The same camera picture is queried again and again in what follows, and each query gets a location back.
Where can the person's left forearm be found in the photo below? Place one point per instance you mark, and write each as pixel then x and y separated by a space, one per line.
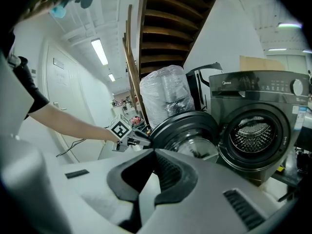
pixel 73 123

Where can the brown wooden staircase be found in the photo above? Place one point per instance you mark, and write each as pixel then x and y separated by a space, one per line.
pixel 168 28

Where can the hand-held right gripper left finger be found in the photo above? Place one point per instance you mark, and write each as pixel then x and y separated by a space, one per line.
pixel 97 184

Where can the yellow and black object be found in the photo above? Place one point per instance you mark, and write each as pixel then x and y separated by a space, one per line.
pixel 280 169

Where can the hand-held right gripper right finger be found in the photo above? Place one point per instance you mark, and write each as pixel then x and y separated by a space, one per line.
pixel 209 203

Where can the blue face mask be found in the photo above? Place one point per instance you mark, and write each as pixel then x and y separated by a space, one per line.
pixel 58 11

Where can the plastic-wrapped appliance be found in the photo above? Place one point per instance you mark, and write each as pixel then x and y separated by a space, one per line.
pixel 165 91

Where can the ceiling tube light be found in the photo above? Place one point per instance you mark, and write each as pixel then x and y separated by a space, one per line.
pixel 100 51
pixel 290 25
pixel 111 77

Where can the dark grey washing machine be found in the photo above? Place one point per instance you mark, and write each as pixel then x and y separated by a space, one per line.
pixel 256 101

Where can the black printed t-shirt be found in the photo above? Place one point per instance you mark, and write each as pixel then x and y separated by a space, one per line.
pixel 26 86

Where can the flattened cardboard box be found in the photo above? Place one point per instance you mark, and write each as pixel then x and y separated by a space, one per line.
pixel 260 63

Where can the red and green bucket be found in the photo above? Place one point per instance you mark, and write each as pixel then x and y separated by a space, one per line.
pixel 136 121

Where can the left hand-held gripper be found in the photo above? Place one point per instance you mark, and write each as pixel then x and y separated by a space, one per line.
pixel 119 129

